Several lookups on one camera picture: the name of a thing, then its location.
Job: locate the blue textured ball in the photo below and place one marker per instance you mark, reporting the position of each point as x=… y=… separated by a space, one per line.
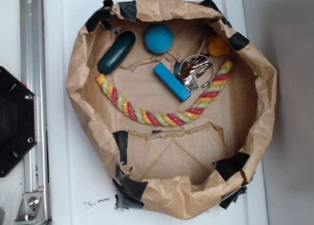
x=158 y=39

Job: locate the dark teal oblong case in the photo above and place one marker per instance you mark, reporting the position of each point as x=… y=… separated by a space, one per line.
x=117 y=52

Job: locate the yellow rubber duck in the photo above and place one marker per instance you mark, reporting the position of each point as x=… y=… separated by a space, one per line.
x=217 y=46

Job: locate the blue rectangular block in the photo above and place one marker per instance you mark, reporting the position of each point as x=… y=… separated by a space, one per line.
x=171 y=81

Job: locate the white tray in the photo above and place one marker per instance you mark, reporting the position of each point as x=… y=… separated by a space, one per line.
x=81 y=192

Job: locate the aluminium extrusion rail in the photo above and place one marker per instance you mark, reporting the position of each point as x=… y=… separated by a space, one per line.
x=36 y=170

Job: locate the brown paper bag bin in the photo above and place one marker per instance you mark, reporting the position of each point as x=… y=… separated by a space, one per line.
x=185 y=170

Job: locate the metal corner bracket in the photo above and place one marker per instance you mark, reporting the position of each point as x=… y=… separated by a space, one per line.
x=32 y=210

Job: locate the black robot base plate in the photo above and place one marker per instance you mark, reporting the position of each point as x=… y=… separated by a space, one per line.
x=17 y=121

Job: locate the multicolour twisted rope toy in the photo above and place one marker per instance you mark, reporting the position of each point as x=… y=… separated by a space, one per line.
x=167 y=119

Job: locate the silver key bunch on ring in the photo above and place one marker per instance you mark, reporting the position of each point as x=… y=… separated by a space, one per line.
x=191 y=69

